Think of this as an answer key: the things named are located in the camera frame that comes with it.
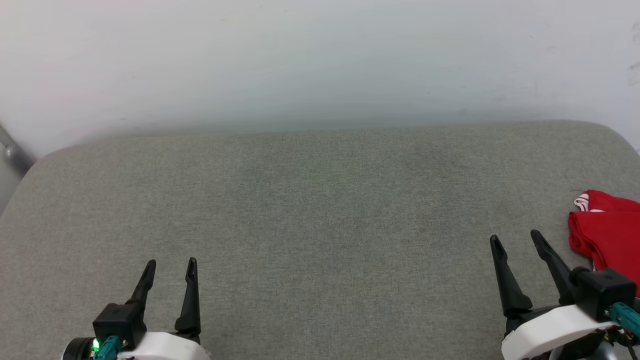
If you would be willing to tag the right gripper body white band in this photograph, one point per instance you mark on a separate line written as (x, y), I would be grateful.
(550, 330)

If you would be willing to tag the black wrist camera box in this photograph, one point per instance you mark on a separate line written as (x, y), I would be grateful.
(117, 322)
(602, 292)

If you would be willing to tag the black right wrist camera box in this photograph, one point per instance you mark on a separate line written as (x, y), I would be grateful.
(602, 292)

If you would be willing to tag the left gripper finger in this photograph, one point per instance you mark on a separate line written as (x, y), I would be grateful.
(190, 300)
(142, 290)

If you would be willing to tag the grey fabric sofa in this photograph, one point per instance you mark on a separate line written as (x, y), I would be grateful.
(310, 215)

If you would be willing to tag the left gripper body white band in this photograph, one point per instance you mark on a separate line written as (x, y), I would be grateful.
(165, 347)

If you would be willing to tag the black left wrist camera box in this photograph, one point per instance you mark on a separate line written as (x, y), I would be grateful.
(117, 322)

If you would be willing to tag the red garment white striped cuffs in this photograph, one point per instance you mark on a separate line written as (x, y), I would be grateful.
(610, 235)

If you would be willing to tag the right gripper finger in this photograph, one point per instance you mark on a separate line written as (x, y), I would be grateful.
(507, 280)
(552, 265)

